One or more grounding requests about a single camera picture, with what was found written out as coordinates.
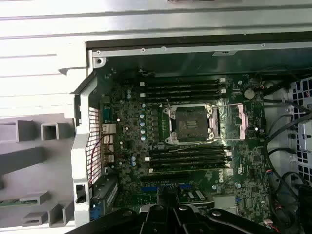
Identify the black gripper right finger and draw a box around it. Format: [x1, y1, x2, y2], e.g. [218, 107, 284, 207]
[170, 189, 277, 234]

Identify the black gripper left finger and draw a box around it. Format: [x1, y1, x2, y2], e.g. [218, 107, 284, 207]
[64, 189, 171, 234]

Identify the metal socket cover frame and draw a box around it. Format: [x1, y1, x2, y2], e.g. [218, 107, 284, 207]
[207, 103, 250, 141]

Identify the CPU socket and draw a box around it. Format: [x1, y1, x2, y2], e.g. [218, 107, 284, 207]
[162, 103, 217, 146]

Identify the blue expansion slot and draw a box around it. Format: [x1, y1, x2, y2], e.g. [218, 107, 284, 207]
[140, 184, 191, 193]

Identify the long black expansion slot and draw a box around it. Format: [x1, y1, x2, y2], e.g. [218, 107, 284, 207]
[140, 173, 191, 183]

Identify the silver chipset heatsink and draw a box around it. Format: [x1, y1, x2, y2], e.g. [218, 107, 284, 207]
[214, 196, 237, 216]

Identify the black RAM slot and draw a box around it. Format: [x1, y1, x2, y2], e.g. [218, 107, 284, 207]
[148, 157, 231, 167]
[145, 94, 221, 102]
[145, 83, 221, 91]
[148, 145, 231, 155]

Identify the green motherboard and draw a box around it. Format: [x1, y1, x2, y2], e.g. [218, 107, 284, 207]
[97, 70, 271, 234]

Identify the silver rear port block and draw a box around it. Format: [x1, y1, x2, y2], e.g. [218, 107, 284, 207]
[101, 123, 117, 135]

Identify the black silver PC case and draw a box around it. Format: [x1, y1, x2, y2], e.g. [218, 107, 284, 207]
[70, 36, 312, 234]

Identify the blue rear port connector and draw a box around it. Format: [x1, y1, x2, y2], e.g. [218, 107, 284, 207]
[102, 109, 114, 124]

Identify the grey parts rack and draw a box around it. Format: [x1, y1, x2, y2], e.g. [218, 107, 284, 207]
[0, 118, 76, 229]

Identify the green RAM stick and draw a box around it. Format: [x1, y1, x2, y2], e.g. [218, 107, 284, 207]
[0, 199, 21, 207]

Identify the silver perforated drive cage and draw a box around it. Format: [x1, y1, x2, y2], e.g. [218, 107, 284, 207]
[287, 78, 312, 176]

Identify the thin red wire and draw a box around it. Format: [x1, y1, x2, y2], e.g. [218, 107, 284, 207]
[88, 135, 114, 185]

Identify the black wire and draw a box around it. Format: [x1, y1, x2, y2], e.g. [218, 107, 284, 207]
[266, 147, 302, 186]
[265, 114, 312, 147]

